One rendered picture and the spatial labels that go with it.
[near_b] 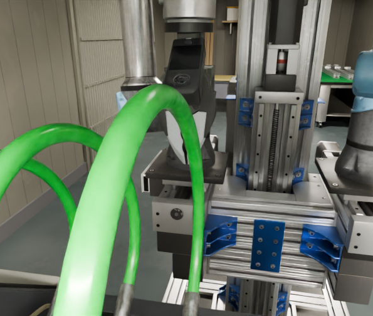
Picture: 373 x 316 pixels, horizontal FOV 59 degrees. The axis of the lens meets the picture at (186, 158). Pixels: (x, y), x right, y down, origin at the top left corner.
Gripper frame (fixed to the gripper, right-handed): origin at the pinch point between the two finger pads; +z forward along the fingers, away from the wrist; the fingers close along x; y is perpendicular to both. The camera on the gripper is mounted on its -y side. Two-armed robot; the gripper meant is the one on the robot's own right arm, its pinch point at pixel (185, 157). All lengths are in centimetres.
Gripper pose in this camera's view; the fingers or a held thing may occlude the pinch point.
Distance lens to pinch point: 52.3
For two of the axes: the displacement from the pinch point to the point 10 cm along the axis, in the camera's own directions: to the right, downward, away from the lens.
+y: 1.7, -3.5, 9.2
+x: -9.9, -0.6, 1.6
